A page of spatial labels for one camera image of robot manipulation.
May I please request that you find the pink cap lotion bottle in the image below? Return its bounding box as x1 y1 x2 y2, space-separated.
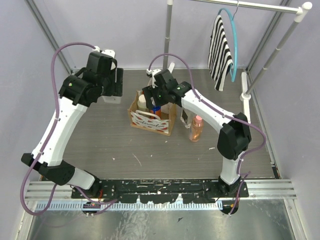
189 115 204 142

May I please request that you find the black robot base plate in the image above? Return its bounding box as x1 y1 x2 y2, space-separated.
83 179 249 204

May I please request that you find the clear bottle grey cap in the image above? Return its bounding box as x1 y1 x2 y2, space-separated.
180 108 194 129

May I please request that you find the blue cap orange bottle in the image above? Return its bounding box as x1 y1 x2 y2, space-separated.
150 106 162 120

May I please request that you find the white bottle grey cap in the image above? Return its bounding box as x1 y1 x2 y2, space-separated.
102 96 122 104

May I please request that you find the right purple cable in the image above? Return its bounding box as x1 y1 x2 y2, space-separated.
146 53 266 218

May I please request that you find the blue clothes hanger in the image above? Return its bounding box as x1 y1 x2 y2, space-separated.
218 7 238 83

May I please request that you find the black white striped cloth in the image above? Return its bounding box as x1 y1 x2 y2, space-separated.
207 15 233 92

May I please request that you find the slotted cable duct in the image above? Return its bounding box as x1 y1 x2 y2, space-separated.
37 201 223 211

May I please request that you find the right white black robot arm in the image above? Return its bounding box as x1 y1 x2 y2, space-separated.
142 69 252 197

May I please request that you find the metal clothes rack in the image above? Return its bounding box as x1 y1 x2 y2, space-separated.
157 0 313 126

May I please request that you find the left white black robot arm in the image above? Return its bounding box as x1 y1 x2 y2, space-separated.
21 49 124 198

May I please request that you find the cream cap bottle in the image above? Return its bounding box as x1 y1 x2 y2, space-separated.
137 94 150 113

